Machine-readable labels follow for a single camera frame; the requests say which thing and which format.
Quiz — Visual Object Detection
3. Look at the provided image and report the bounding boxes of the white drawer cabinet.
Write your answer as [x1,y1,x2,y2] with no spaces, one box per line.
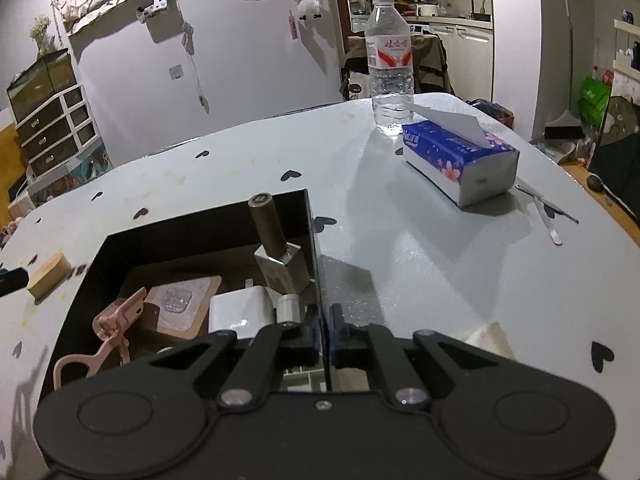
[15,83,99,179]

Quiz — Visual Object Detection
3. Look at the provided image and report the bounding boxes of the colourful printed storage box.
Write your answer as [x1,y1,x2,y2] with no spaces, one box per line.
[27,152,114,206]

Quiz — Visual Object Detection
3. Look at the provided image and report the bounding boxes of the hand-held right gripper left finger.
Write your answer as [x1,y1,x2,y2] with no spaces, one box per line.
[146,304,322,408]

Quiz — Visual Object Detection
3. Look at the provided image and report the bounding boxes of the small wooden block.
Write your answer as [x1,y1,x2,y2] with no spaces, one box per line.
[27,252,71,304]

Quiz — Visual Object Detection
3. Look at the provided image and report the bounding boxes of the dark blue printed box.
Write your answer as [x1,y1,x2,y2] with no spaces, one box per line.
[467,98,515,129]

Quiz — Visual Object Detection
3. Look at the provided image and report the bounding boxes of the blue floral tissue pack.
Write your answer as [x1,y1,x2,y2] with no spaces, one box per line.
[401,100,520,209]

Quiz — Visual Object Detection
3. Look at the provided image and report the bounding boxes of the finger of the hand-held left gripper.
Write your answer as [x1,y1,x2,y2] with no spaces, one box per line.
[0,268,30,297]

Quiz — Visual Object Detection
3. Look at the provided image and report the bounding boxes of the glass fish tank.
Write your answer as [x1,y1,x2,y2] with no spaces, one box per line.
[6,48,77,126]

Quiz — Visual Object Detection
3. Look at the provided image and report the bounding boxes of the white kitchen cabinet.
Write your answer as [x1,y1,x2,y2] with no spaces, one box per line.
[405,15,496,104]

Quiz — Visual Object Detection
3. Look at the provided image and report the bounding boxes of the green shopping bag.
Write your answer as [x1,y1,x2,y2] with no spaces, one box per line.
[578,75,612,126]

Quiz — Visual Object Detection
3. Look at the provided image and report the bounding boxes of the dark dustpan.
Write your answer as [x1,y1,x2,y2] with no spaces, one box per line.
[543,112,586,141]

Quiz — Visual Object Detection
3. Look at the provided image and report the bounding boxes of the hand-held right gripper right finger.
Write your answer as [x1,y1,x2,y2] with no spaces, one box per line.
[326,304,502,412]

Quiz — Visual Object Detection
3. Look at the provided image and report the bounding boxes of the pink eyelash curler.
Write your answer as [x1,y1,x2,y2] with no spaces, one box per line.
[53,287,161,389]

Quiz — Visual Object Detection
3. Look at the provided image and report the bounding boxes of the metal tweezers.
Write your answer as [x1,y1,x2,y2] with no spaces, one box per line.
[515,183,580,225]

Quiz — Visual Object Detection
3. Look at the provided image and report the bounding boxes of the clear plastic water bottle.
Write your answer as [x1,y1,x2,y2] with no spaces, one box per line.
[363,0,416,136]

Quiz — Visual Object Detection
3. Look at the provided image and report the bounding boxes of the broom handle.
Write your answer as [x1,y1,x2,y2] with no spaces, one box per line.
[563,0,576,116]

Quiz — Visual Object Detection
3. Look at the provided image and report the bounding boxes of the pink square compact case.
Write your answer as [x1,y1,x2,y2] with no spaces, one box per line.
[144,275,223,342]

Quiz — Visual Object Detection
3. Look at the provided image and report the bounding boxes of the hanging thin cable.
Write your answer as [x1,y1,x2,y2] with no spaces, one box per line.
[182,20,209,111]

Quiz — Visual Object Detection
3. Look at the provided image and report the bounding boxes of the dried flower bunch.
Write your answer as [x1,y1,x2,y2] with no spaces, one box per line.
[29,15,54,56]

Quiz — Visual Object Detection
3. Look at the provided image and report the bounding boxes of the chair with brown jacket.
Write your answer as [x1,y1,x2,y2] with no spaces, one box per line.
[342,32,454,102]

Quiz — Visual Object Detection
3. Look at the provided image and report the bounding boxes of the white charger adapter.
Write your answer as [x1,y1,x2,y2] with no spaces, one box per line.
[208,285,276,337]

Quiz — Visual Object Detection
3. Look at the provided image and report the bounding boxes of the small silver-capped cylinder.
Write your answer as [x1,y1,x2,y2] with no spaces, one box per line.
[277,293,301,324]

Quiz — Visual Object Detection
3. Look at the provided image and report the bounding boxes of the black storage box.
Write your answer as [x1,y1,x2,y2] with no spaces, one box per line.
[37,188,334,402]

